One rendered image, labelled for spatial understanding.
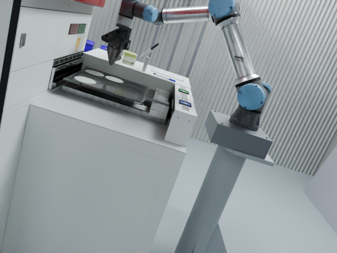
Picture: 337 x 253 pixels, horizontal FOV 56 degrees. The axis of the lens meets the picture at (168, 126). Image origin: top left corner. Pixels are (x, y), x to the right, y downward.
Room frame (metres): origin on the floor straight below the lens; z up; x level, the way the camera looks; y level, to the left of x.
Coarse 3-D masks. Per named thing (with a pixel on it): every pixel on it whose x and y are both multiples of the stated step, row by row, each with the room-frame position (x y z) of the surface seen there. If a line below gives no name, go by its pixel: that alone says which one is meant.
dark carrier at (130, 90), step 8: (80, 72) 1.53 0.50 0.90; (96, 80) 1.48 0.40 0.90; (104, 80) 1.54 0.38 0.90; (104, 88) 1.39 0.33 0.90; (112, 88) 1.44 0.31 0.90; (120, 88) 1.48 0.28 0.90; (128, 88) 1.54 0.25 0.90; (136, 88) 1.60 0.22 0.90; (144, 88) 1.66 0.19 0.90; (128, 96) 1.39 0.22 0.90; (136, 96) 1.44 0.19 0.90
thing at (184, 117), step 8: (176, 88) 1.64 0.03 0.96; (184, 88) 1.74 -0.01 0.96; (176, 96) 1.45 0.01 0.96; (184, 96) 1.53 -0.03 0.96; (192, 96) 1.58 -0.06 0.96; (176, 104) 1.29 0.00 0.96; (192, 104) 1.40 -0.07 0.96; (176, 112) 1.22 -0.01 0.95; (184, 112) 1.22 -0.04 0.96; (192, 112) 1.25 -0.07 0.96; (176, 120) 1.22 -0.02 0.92; (184, 120) 1.22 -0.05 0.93; (192, 120) 1.22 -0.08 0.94; (168, 128) 1.21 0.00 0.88; (176, 128) 1.22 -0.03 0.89; (184, 128) 1.22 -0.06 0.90; (192, 128) 1.22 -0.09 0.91; (168, 136) 1.22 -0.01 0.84; (176, 136) 1.22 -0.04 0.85; (184, 136) 1.22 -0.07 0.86; (184, 144) 1.22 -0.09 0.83
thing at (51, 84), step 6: (72, 60) 1.54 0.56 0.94; (78, 60) 1.61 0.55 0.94; (54, 66) 1.30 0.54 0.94; (60, 66) 1.34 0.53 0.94; (66, 66) 1.42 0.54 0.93; (54, 72) 1.28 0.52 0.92; (72, 72) 1.59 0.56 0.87; (54, 78) 1.29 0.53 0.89; (60, 78) 1.40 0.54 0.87; (54, 84) 1.31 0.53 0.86
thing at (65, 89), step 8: (64, 88) 1.38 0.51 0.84; (72, 88) 1.39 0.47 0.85; (80, 96) 1.39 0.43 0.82; (88, 96) 1.39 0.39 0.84; (96, 96) 1.40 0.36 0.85; (104, 104) 1.40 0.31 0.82; (112, 104) 1.40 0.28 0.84; (120, 104) 1.40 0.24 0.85; (128, 112) 1.41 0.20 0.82; (136, 112) 1.41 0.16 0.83; (144, 112) 1.41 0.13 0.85; (160, 120) 1.42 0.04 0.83
